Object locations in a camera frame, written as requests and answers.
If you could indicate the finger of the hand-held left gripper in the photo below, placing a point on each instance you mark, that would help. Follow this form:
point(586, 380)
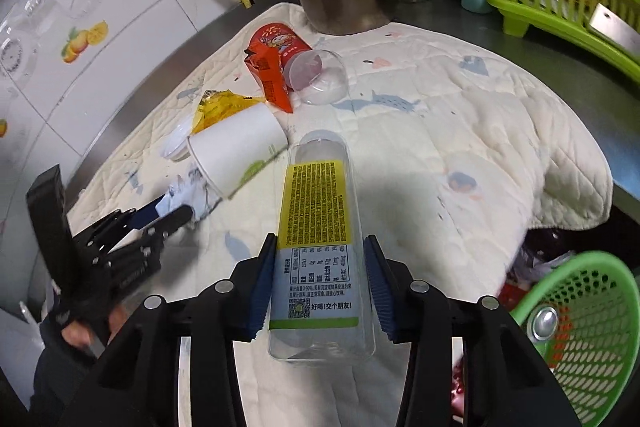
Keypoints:
point(142, 215)
point(167, 224)

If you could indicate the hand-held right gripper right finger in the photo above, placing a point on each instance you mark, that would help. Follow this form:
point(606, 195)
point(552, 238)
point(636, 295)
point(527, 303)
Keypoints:
point(378, 294)

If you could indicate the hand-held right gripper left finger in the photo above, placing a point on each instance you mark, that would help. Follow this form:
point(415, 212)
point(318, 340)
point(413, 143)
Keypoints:
point(262, 289)

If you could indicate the white paper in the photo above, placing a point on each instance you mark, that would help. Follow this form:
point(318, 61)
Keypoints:
point(192, 192)

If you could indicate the white plastic spoon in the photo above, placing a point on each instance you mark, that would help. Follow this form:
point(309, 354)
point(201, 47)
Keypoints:
point(175, 144)

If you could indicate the clear bottle with yellow label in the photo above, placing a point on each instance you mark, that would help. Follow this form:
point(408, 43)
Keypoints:
point(320, 207)

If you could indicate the white paper cup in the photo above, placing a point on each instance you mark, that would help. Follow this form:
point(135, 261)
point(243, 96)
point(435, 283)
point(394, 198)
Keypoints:
point(235, 147)

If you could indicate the yellow snack wrapper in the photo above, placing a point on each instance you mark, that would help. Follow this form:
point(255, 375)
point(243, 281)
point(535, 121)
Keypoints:
point(215, 109)

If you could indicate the red snack wrapper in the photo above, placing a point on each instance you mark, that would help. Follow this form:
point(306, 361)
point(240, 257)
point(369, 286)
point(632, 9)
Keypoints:
point(270, 79)

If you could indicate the red cup with clear lid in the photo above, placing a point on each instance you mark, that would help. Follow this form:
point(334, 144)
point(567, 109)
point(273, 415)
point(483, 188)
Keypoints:
point(280, 39)

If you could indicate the green plastic basket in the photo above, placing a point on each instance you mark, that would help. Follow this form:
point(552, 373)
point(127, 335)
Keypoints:
point(600, 357)

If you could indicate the person's left hand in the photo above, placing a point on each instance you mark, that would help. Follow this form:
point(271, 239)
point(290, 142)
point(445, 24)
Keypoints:
point(77, 337)

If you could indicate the red plastic basket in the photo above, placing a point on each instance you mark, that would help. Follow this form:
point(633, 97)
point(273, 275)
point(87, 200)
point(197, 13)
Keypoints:
point(457, 389)

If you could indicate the white quilted printed blanket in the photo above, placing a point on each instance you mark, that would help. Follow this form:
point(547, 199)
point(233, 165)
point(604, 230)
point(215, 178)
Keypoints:
point(425, 157)

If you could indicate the metal can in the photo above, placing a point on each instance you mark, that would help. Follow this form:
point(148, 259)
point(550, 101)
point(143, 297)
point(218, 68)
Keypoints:
point(545, 323)

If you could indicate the metal saucepan with lid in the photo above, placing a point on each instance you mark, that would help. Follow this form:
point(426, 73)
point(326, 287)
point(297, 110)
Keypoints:
point(340, 7)

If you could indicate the green plastic dish rack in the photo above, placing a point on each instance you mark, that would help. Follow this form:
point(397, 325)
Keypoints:
point(550, 7)

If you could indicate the steel cleaver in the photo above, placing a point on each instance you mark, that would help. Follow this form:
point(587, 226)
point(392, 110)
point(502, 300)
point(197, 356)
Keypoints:
point(615, 32)

